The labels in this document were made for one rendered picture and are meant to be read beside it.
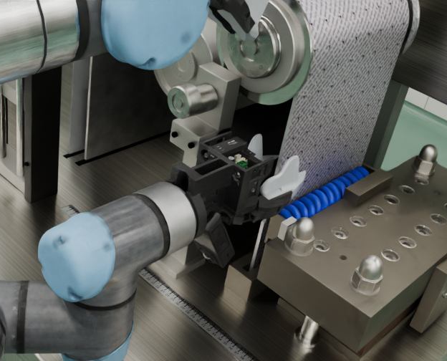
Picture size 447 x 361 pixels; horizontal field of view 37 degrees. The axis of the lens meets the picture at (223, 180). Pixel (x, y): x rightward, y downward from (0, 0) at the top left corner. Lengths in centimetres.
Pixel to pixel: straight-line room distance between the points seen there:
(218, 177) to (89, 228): 16
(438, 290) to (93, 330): 46
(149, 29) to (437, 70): 72
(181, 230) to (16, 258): 35
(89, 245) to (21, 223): 42
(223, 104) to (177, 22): 42
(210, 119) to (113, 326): 29
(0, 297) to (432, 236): 57
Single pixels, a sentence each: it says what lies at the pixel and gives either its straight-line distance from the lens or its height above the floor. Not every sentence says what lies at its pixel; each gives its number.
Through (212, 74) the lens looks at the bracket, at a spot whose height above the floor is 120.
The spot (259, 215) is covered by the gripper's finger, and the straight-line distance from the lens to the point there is 78.
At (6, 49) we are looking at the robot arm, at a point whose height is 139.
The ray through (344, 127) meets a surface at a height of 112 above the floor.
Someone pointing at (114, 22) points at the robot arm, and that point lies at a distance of 39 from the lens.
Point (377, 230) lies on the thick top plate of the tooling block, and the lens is 92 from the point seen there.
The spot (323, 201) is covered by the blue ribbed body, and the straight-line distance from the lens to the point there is 94.
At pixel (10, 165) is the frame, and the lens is 112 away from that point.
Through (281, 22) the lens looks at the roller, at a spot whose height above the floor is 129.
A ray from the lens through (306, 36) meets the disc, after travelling 77.
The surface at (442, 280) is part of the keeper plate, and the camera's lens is 93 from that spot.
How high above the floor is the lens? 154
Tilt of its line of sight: 33 degrees down
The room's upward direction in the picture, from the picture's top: 11 degrees clockwise
